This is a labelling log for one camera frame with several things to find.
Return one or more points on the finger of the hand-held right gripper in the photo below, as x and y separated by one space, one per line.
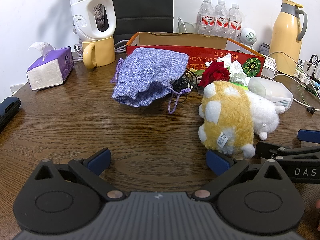
287 150
308 134

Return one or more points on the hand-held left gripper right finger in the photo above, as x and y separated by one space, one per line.
218 162

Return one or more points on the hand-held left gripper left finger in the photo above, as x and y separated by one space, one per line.
100 160

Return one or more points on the yellow white plush toy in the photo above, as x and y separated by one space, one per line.
227 115

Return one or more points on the translucent plastic container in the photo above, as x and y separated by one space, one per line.
275 90

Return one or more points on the black earphones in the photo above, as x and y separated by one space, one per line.
186 82

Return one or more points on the red rose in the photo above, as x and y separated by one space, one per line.
216 73

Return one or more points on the clear plastic wrap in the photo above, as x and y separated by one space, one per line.
237 71

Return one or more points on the orange cardboard box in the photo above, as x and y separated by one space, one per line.
200 55

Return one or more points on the white power strip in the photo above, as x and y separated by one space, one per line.
311 70

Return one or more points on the white charger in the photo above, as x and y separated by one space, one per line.
270 66

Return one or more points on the small grey box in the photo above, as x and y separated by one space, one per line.
265 48

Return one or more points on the yellow thermos jug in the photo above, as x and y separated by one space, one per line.
285 37

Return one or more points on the purple tissue pack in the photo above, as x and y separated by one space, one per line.
50 70

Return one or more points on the dark blue case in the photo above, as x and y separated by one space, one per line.
8 107

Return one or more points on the yellow mug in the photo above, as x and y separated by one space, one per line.
102 51

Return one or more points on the small white round fan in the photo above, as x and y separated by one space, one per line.
248 37

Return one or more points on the red label water bottle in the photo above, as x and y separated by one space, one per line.
207 17
235 22
221 20

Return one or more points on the glass cup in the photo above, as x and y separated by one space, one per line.
188 26

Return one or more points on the clear plastic spoon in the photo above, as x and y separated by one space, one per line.
180 21

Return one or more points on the white detergent bottle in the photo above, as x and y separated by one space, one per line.
82 12

